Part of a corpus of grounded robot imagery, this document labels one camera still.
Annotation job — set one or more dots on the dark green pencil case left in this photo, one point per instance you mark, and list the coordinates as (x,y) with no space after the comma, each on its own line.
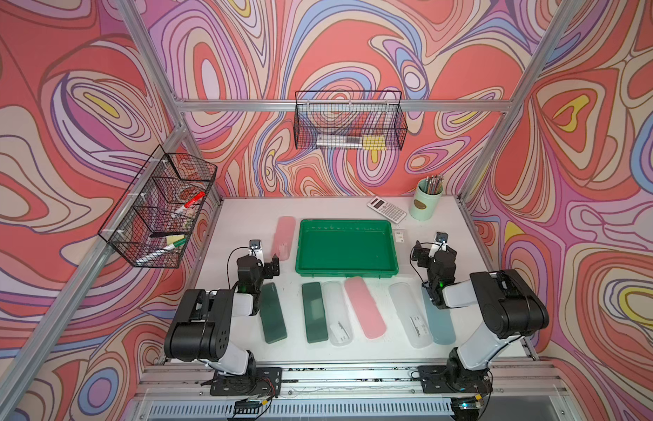
(274,328)

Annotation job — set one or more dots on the black wire basket wall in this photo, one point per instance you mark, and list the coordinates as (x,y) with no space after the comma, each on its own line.
(352,113)
(147,221)

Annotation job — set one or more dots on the green white marker in basket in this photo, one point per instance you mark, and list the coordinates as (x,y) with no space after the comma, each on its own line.
(169,248)

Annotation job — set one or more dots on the pink pencil case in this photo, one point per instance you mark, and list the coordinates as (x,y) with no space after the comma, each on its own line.
(365,308)
(283,237)

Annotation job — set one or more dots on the pink pencil case front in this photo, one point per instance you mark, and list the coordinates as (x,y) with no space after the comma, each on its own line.
(365,308)

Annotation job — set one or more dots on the yellow item in back basket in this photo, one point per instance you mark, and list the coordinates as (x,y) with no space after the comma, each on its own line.
(374,142)

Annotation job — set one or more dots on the dark green pencil case right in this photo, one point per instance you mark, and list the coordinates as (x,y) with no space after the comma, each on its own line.
(316,328)

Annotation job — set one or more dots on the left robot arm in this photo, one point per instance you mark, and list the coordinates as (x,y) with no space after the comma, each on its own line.
(201,329)

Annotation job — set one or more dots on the white translucent pencil case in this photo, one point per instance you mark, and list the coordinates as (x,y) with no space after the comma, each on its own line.
(340,332)

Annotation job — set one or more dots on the black wire basket back wall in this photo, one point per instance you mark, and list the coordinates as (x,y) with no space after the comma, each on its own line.
(352,113)

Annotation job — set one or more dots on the black wire basket left wall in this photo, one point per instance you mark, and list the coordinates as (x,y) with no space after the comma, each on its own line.
(147,221)

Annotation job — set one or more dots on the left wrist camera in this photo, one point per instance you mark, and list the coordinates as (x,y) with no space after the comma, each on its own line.
(256,249)

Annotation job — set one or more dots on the clear frosted pencil case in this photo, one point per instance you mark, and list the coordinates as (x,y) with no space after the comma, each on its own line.
(413,322)

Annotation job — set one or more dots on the green plastic storage tray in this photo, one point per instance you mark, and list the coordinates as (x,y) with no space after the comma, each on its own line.
(346,248)

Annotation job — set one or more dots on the dark green pencil case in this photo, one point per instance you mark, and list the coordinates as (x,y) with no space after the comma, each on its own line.
(274,328)
(316,328)

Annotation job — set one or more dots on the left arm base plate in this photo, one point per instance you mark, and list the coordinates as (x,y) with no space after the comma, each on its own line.
(265,382)

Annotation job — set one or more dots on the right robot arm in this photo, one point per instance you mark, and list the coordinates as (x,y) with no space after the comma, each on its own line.
(509,308)

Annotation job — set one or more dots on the clear box in back basket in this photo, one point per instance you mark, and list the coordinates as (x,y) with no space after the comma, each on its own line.
(339,141)

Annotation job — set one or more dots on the red marker in basket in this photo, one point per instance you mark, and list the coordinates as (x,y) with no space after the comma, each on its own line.
(188,205)

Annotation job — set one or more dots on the pens in cup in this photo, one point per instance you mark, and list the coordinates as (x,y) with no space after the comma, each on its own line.
(433,185)

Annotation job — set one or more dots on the white calculator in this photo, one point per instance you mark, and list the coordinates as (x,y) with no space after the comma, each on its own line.
(387,209)

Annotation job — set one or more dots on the pink pencil case far left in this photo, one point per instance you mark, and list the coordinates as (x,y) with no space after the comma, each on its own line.
(283,237)

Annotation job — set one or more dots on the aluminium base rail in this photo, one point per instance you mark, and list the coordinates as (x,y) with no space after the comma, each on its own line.
(521,390)

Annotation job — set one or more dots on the mint green pen cup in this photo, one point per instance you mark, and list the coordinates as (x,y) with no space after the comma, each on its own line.
(423,205)

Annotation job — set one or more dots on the light blue pencil case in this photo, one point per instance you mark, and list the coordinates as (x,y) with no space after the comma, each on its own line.
(439,321)

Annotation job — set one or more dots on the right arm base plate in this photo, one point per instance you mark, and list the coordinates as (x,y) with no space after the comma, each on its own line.
(454,380)

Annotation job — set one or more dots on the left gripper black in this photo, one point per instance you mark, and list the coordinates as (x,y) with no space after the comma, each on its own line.
(270,268)

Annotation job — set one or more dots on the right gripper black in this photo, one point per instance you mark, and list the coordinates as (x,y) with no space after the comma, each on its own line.
(421,254)

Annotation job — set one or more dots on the clear box with barcode label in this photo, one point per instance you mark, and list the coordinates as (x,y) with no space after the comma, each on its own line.
(400,236)

